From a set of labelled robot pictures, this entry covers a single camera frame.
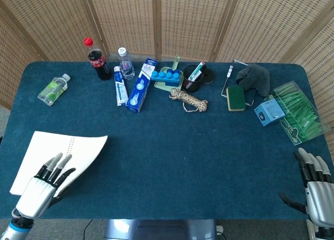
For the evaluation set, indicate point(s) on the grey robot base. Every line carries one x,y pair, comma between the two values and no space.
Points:
159,229

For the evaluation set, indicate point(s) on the green white marker pen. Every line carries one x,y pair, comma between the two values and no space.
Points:
196,71

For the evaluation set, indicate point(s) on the yellow green scouring sponge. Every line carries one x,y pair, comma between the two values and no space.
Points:
235,97

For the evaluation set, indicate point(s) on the blue white toothpaste tube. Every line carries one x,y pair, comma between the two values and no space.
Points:
120,88

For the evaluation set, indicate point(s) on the cola bottle with red label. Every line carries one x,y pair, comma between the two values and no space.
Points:
100,65

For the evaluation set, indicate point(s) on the light green small dustpan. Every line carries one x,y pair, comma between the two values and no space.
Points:
162,85

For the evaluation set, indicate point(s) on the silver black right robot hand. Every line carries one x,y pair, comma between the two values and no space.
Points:
319,198

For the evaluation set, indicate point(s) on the woven rattan folding screen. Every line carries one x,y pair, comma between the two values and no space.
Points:
182,21

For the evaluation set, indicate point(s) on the blue toy building brick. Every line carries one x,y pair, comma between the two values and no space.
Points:
167,77

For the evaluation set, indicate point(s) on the blue toothpaste carton box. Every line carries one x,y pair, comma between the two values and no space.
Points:
141,88

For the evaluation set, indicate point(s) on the dark grey-green towel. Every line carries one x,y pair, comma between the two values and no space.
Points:
257,78

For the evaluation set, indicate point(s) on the spiral lined notebook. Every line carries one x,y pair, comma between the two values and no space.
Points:
52,146

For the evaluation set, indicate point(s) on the clear bottle with green label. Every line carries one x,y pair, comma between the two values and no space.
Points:
53,90

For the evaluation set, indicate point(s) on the black mesh pen holder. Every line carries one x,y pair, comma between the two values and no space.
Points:
194,86

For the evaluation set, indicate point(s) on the clear box of green packets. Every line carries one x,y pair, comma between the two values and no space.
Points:
300,112

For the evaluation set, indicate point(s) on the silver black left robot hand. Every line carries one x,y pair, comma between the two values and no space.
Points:
36,195

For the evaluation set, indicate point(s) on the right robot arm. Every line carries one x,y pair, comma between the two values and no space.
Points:
324,233

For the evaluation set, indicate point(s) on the clear water bottle pink label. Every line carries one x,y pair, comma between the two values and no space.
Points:
126,66

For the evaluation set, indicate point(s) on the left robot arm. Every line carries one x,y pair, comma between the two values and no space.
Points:
14,229

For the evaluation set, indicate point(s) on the small light blue carton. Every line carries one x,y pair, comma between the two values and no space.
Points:
270,112

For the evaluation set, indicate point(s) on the blue table cloth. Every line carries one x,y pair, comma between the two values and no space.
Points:
169,159

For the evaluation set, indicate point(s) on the black round disc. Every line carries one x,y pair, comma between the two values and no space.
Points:
209,77

